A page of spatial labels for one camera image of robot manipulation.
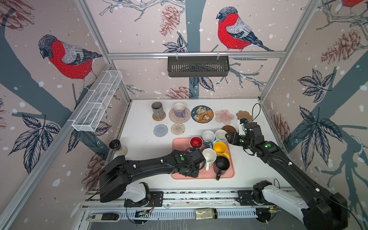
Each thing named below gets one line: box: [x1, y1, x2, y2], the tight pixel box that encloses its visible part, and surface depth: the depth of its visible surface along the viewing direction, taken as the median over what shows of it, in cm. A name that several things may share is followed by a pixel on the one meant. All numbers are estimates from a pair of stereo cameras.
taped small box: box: [195, 207, 218, 221], surface depth 67 cm
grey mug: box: [151, 101, 165, 119], surface depth 105 cm
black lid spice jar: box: [108, 138, 128, 157], surface depth 85 cm
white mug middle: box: [202, 148, 218, 172], surface depth 81 cm
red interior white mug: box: [189, 136, 204, 149], surface depth 90 cm
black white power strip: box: [85, 212, 122, 222], surface depth 67 cm
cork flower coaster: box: [236, 110, 253, 123], surface depth 113 cm
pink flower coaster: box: [214, 108, 235, 125], surface depth 113 cm
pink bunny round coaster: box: [168, 106, 191, 124], surface depth 112 cm
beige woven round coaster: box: [170, 123, 186, 136], surface depth 104 cm
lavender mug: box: [173, 102, 186, 118], surface depth 107 cm
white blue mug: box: [214, 129, 228, 144], surface depth 90 cm
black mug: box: [213, 155, 231, 182], surface depth 79 cm
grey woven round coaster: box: [152, 124, 169, 138], surface depth 103 cm
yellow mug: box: [213, 141, 231, 160], surface depth 86 cm
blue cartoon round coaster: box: [190, 104, 215, 124], surface depth 113 cm
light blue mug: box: [202, 130, 216, 149], surface depth 90 cm
